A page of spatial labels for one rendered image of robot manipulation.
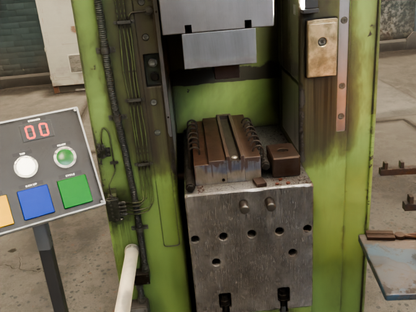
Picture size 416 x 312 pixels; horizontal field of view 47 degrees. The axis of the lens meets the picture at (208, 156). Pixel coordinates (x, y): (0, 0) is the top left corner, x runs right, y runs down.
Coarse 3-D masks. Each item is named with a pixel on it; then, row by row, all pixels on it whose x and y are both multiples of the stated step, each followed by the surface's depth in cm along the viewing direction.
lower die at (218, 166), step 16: (208, 128) 169; (240, 128) 166; (208, 144) 155; (224, 144) 151; (240, 144) 150; (208, 160) 145; (224, 160) 142; (240, 160) 142; (256, 160) 142; (208, 176) 144; (224, 176) 144; (240, 176) 144; (256, 176) 144
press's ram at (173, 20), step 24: (168, 0) 124; (192, 0) 124; (216, 0) 125; (240, 0) 125; (264, 0) 125; (168, 24) 126; (192, 24) 127; (216, 24) 127; (240, 24) 127; (264, 24) 128
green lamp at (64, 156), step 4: (60, 152) 126; (64, 152) 126; (68, 152) 127; (56, 156) 126; (60, 156) 126; (64, 156) 126; (68, 156) 127; (72, 156) 127; (60, 160) 126; (64, 160) 126; (68, 160) 126; (72, 160) 127; (64, 164) 126; (68, 164) 126
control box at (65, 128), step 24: (24, 120) 125; (48, 120) 127; (72, 120) 129; (0, 144) 121; (24, 144) 123; (48, 144) 126; (72, 144) 128; (0, 168) 120; (48, 168) 124; (72, 168) 127; (0, 192) 119; (96, 192) 128; (48, 216) 122
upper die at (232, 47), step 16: (208, 32) 128; (224, 32) 128; (240, 32) 128; (192, 48) 129; (208, 48) 129; (224, 48) 129; (240, 48) 130; (192, 64) 131; (208, 64) 131; (224, 64) 131
